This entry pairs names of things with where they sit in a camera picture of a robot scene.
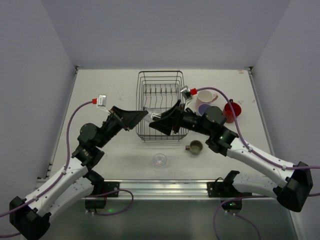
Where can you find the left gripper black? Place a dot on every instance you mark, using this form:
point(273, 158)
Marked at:
point(119, 118)

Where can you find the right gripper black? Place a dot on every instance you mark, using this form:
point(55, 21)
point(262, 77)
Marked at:
point(178, 117)

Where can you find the clear glass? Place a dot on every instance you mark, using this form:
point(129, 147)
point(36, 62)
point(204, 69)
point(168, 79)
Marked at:
point(153, 114)
point(159, 160)

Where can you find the lavender cup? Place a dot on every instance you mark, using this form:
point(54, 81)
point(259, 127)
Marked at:
point(201, 109)

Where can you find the beige mug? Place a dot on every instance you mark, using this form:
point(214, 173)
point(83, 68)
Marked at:
point(195, 147)

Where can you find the pink mug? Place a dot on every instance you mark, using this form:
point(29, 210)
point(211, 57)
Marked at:
point(205, 97)

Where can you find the red mug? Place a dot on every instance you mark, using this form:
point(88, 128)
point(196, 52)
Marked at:
point(231, 111)

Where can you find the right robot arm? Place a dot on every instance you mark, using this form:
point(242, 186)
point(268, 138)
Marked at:
point(290, 184)

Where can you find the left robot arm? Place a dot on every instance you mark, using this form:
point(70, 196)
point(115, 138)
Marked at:
point(30, 215)

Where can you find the wire dish rack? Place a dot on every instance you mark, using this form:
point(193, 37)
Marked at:
point(158, 90)

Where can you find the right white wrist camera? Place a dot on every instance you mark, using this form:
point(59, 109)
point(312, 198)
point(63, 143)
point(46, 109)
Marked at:
point(186, 93)

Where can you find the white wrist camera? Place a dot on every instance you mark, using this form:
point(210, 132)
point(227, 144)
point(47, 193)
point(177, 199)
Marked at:
point(102, 102)
point(186, 93)

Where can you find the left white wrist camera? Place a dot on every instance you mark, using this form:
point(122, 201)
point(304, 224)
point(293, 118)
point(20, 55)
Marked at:
point(102, 102)

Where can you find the aluminium mounting rail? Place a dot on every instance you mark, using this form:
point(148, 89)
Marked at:
point(165, 188)

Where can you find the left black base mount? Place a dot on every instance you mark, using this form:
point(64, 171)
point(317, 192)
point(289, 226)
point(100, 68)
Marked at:
point(106, 189)

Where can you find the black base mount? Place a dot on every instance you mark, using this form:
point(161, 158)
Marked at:
point(106, 189)
point(221, 188)

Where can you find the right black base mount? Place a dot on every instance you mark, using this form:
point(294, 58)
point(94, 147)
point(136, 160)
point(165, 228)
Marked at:
point(221, 188)

